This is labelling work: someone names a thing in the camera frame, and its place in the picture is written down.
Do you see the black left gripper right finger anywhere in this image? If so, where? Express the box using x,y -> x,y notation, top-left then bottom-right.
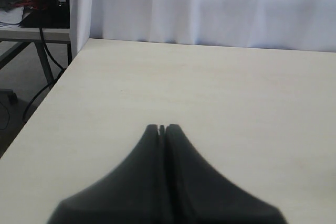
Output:
165,124 -> 287,223

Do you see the black floor cable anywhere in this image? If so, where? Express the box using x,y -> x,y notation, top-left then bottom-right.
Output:
22,27 -> 66,125

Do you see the grey side table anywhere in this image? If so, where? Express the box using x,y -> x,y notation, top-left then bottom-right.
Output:
1,27 -> 72,83

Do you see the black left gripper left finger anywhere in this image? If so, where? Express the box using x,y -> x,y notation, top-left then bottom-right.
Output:
48,125 -> 165,223

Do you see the clutter on side table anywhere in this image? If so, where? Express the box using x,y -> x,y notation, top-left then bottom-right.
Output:
1,0 -> 70,29

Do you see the white curtain backdrop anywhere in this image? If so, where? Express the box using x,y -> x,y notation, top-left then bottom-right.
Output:
70,0 -> 335,52

